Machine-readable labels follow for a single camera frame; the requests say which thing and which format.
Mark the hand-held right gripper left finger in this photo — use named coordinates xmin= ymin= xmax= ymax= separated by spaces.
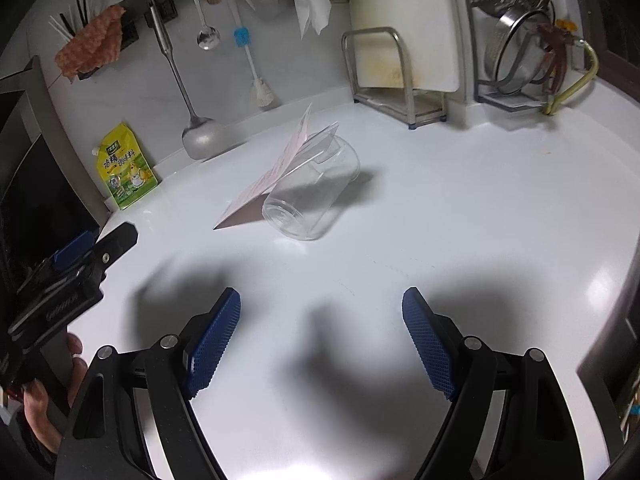
xmin=55 ymin=287 xmax=242 ymax=480

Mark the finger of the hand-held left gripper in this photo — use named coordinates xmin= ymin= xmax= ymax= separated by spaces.
xmin=75 ymin=222 xmax=139 ymax=286
xmin=52 ymin=230 xmax=101 ymax=270

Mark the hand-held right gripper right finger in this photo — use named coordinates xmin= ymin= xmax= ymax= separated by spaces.
xmin=402 ymin=287 xmax=586 ymax=480

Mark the clear plastic cup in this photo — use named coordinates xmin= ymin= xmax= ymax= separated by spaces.
xmin=262 ymin=135 xmax=361 ymax=242

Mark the person's left hand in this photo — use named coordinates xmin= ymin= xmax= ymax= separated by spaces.
xmin=22 ymin=336 xmax=91 ymax=453

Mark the black steel appliance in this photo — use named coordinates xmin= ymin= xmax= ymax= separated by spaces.
xmin=0 ymin=56 xmax=110 ymax=281

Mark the green stand-up pouch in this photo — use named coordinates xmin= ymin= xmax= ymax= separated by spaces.
xmin=91 ymin=122 xmax=160 ymax=211

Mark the steel ladle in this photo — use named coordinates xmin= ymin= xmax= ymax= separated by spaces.
xmin=147 ymin=2 xmax=218 ymax=161

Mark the pale paper sheet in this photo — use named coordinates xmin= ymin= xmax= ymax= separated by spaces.
xmin=212 ymin=102 xmax=343 ymax=232

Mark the orange dishcloth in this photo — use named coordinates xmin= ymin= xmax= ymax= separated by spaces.
xmin=54 ymin=5 xmax=125 ymax=81

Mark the steel slotted spoon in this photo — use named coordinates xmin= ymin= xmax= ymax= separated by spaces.
xmin=182 ymin=0 xmax=221 ymax=51

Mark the bottle brush with blue sponge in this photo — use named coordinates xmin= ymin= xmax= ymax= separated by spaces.
xmin=227 ymin=0 xmax=275 ymax=110

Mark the steel cutting board rack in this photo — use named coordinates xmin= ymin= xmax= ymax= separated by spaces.
xmin=341 ymin=27 xmax=448 ymax=132

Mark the steel dish rack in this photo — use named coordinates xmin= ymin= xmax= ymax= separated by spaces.
xmin=467 ymin=0 xmax=558 ymax=110

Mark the steel colander bowl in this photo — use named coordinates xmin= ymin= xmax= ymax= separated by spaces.
xmin=484 ymin=7 xmax=556 ymax=96

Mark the white cutting board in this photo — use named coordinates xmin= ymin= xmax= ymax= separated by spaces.
xmin=349 ymin=0 xmax=461 ymax=93

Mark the yellow hose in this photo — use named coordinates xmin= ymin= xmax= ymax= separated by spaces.
xmin=544 ymin=39 xmax=600 ymax=116

